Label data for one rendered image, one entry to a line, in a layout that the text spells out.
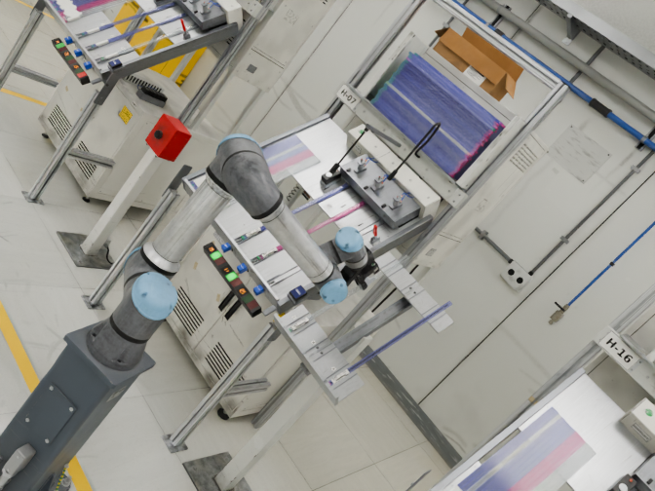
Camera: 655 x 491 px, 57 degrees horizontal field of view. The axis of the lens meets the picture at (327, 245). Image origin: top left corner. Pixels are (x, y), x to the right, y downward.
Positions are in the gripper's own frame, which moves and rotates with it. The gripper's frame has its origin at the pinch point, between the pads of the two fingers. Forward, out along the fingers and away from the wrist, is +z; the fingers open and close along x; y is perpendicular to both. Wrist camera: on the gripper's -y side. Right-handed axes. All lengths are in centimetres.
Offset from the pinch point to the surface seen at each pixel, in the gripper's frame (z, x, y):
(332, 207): 14.1, 39.2, 14.3
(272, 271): 3.2, 26.7, -19.9
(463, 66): 26, 64, 103
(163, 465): 26, 3, -93
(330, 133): 21, 73, 37
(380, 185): 13.4, 33.6, 33.8
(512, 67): 33, 52, 121
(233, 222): 3, 53, -20
